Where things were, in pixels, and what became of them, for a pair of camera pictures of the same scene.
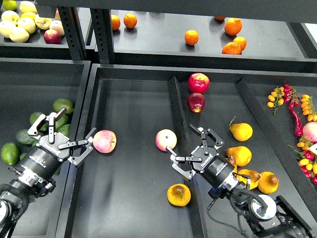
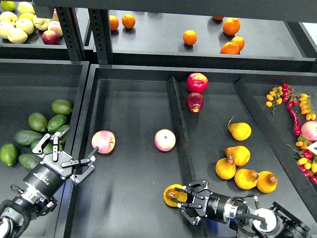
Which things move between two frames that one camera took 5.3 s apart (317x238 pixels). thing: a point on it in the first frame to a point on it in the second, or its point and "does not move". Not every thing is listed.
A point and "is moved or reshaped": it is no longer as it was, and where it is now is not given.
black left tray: (29, 86) does not move
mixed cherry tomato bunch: (307, 160) does not move
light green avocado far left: (10, 153) does not move
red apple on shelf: (52, 36) does not move
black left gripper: (43, 159) to (48, 177)
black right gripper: (215, 167) to (212, 206)
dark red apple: (196, 101) does not move
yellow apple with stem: (43, 23) does not move
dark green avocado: (61, 122) is moved or reshaped
